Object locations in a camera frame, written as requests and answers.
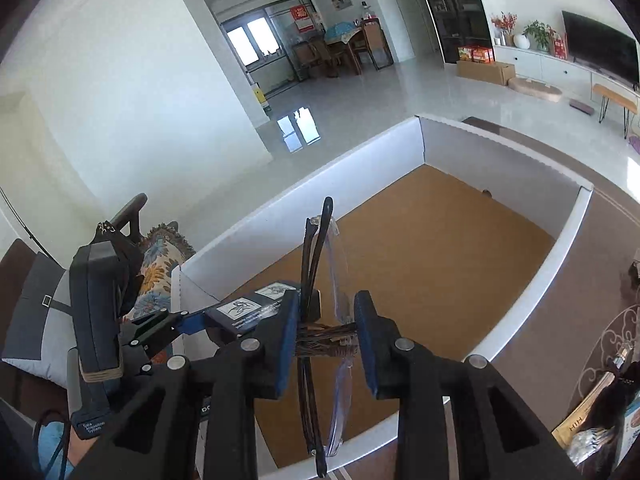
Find gold cosmetic tube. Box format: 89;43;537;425
552;372;625;463

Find blue sleeve forearm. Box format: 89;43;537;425
37;422;74;480

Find left hand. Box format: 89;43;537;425
67;428;99;467

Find floral cushion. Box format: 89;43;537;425
122;221;195;325

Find grey white pillow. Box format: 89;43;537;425
2;254;76;389

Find white organizer box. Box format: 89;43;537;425
171;117;592;479

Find dining table with chairs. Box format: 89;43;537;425
292;18;394;77

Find cardboard box on floor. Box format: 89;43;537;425
457;61;516;86

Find purple round mat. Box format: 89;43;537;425
627;136;640;154

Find white tv cabinet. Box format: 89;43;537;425
494;46;639;104

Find wooden bench hairpin legs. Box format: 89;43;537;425
592;84;639;139

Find red flower vase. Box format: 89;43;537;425
491;12;518;47

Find green potted plant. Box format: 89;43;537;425
523;20;556;53

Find black display cabinet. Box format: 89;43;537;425
426;0;492;64

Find black television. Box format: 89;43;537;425
562;11;639;86

